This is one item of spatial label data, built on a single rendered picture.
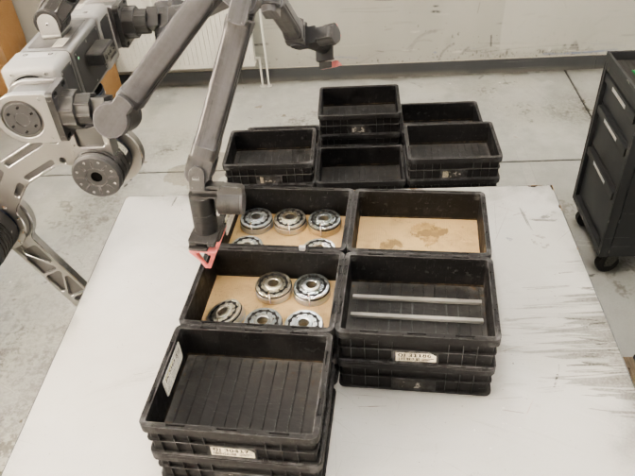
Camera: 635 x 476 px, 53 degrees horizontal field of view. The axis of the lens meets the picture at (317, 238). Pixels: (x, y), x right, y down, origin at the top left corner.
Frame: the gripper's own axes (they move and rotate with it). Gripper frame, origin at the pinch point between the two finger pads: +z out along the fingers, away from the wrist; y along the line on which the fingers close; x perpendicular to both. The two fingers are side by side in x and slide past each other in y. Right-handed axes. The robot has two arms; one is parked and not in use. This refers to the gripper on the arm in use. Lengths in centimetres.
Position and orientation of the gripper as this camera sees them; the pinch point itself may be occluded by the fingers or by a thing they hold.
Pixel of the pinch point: (211, 257)
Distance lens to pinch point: 161.3
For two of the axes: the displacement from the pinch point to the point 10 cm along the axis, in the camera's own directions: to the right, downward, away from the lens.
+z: 0.2, 7.6, 6.5
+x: -9.9, -0.8, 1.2
